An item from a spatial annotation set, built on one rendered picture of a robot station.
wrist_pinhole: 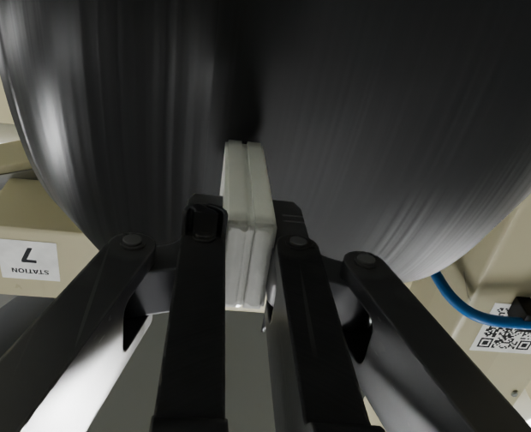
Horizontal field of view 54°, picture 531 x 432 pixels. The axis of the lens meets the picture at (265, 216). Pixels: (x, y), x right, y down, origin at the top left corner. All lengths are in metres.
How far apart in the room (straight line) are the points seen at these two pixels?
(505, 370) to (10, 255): 0.72
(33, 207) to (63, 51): 0.70
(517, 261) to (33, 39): 0.48
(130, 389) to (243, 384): 0.64
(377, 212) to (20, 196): 0.75
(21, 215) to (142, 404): 2.27
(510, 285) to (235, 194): 0.46
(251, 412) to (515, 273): 2.58
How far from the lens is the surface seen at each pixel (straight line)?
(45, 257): 0.89
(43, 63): 0.23
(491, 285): 0.59
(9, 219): 0.88
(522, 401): 1.35
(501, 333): 0.64
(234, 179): 0.17
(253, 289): 0.16
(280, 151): 0.22
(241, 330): 3.43
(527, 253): 0.57
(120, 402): 3.08
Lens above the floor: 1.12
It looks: 35 degrees up
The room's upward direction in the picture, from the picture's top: 170 degrees counter-clockwise
